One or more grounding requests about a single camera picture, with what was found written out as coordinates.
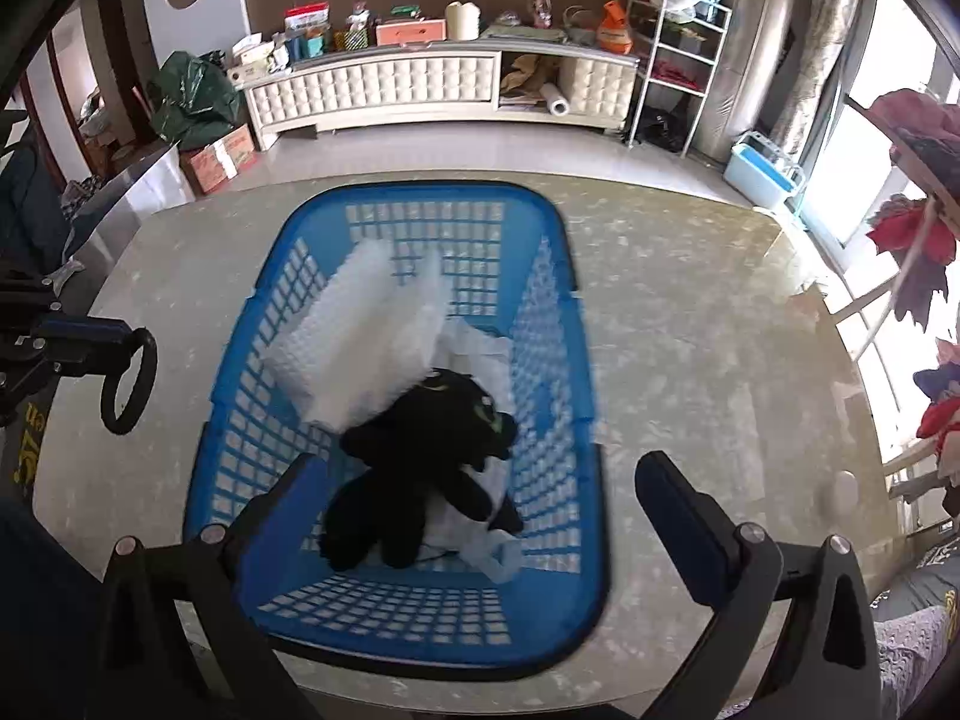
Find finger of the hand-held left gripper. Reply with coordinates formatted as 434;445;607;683
34;315;138;376

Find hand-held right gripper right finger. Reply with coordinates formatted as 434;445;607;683
636;451;882;720

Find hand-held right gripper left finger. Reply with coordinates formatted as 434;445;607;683
90;451;338;720

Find black ring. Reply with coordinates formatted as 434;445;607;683
100;326;160;436

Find black plush toy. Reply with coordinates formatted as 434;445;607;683
321;367;526;572

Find light blue cloth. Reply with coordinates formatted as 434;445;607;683
431;317;526;586

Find blue plastic basket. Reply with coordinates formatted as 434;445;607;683
182;181;608;680

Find grey side table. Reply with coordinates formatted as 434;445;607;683
67;142;192;278

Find cardboard box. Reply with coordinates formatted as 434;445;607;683
178;124;260;196

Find green plastic bag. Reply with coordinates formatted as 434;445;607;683
148;51;242;151

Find purple knit blanket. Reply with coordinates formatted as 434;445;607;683
870;562;960;720

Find person's dark blue clothing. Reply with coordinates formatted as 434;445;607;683
0;495;106;720

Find red blue garment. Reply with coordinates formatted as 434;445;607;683
915;341;960;481

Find brown wooden door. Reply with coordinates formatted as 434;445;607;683
45;0;162;188

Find blue and white plastic box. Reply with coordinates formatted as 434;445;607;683
722;131;807;211

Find red purple garment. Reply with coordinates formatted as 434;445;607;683
866;195;960;331

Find white tufted TV cabinet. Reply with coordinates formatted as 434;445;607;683
241;41;642;152

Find pink tissue box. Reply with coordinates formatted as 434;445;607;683
375;17;449;46

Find white metal rack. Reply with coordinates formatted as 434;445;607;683
626;0;734;158

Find pink garment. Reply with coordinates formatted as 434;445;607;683
859;88;960;203

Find orange bag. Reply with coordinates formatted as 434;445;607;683
596;0;640;55

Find patterned curtain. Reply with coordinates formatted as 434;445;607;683
769;0;871;158

